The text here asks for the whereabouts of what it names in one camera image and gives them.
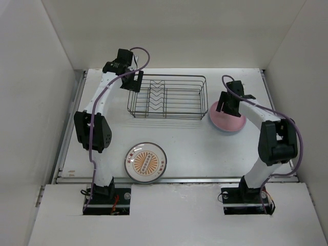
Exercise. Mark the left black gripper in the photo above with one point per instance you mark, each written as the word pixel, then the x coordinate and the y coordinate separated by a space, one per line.
pixel 133 85

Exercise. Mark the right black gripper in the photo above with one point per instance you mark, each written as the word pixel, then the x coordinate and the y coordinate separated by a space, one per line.
pixel 224 98

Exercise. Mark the pink plate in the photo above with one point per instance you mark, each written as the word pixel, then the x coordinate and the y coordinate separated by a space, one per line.
pixel 214 114

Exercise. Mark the blue plate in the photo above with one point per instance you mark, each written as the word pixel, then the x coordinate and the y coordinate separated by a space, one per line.
pixel 229 124

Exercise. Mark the grey wire dish rack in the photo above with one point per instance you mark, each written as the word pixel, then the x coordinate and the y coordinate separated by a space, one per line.
pixel 170 96

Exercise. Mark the white plate orange sunburst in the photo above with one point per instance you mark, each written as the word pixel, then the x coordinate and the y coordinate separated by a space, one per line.
pixel 145 162

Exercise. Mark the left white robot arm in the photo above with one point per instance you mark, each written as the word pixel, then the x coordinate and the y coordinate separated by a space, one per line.
pixel 92 129

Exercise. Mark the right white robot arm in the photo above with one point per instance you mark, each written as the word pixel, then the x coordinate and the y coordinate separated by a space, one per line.
pixel 279 139

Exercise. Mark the right aluminium side rail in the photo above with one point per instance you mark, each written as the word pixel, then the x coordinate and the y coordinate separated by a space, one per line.
pixel 262 72

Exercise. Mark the aluminium side rail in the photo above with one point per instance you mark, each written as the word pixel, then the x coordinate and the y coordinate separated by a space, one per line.
pixel 262 72
pixel 80 78

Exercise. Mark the left aluminium side rail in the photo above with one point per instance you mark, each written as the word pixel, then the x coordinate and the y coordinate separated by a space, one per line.
pixel 80 78

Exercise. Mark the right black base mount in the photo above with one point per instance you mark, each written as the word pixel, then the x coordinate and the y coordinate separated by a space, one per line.
pixel 236 202

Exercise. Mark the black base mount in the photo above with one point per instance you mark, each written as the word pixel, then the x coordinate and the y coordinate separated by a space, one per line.
pixel 236 202
pixel 115 204

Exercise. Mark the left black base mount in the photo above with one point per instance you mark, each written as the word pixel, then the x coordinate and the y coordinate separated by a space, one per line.
pixel 115 204

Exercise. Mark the front aluminium rail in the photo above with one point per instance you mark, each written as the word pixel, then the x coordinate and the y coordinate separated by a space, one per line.
pixel 76 180

